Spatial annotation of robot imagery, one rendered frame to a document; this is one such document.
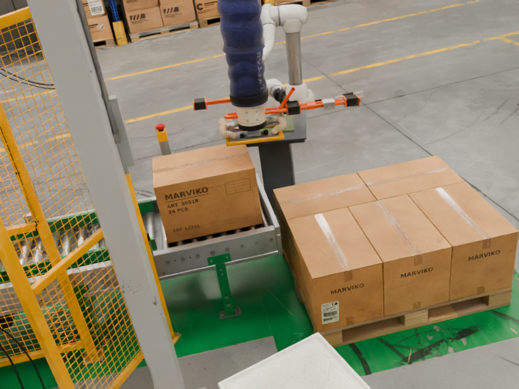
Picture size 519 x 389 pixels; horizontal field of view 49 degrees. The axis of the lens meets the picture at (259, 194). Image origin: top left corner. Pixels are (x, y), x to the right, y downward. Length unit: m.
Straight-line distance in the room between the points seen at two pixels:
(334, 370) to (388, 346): 1.50
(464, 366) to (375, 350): 0.48
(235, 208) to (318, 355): 1.60
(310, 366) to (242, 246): 1.53
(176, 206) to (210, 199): 0.20
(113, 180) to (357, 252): 1.52
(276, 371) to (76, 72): 1.23
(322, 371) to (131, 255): 0.95
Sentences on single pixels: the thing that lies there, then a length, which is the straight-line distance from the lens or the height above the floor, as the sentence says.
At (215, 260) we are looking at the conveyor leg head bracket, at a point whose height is 0.47.
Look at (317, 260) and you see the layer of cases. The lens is 3.18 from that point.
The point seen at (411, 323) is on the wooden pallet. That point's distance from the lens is 3.53.
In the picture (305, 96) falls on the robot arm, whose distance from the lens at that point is 4.13.
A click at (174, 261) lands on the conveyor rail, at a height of 0.52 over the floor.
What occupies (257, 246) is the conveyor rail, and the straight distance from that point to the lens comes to 3.42.
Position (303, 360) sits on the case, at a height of 1.02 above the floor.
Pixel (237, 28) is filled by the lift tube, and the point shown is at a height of 1.74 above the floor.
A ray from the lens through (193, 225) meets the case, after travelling 3.45.
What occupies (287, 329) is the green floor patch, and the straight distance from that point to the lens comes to 3.57.
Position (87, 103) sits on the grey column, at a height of 1.83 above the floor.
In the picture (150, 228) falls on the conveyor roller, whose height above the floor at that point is 0.55.
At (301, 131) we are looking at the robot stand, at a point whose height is 0.75.
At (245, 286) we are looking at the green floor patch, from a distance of 3.92.
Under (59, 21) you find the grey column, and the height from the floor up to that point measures 2.12.
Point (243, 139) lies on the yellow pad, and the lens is 3.30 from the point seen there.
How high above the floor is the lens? 2.50
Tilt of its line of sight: 31 degrees down
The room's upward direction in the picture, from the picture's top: 8 degrees counter-clockwise
